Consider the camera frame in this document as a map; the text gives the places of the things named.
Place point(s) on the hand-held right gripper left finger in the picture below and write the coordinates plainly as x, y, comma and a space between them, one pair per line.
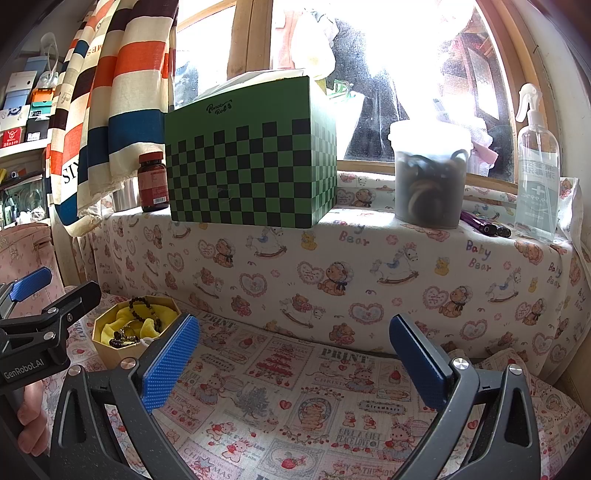
168, 364

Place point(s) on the purple pen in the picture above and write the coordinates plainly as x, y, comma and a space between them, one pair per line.
471, 219

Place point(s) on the bear print tablecloth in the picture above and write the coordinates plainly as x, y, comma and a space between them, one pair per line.
323, 277

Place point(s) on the yellow cloth pouch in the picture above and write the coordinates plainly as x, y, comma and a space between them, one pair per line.
120, 316

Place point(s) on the stack of small boxes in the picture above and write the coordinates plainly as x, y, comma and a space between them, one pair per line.
23, 110

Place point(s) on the person's left hand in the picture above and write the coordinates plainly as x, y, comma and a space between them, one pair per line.
32, 415

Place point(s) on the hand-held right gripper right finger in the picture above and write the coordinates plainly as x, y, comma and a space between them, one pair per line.
418, 364

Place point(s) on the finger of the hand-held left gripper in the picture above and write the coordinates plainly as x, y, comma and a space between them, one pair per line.
69, 304
30, 282

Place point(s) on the metal cup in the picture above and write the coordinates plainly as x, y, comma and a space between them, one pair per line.
125, 196

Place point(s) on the gold octagonal box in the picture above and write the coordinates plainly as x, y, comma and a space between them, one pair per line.
106, 353

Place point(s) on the brown pill bottle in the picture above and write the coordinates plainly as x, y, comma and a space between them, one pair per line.
152, 184

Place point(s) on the striped curtain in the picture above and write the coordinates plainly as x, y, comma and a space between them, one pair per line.
120, 92

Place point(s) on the clear plastic tub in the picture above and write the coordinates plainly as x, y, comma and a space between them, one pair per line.
429, 184

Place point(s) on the green checkered box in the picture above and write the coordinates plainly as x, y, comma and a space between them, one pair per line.
254, 166

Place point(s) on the white plastic bag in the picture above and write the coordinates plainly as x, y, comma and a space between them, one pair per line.
480, 138

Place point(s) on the wooden window frame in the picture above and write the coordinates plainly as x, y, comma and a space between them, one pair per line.
240, 41

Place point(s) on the clear spray bottle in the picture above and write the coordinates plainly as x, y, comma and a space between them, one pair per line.
538, 184

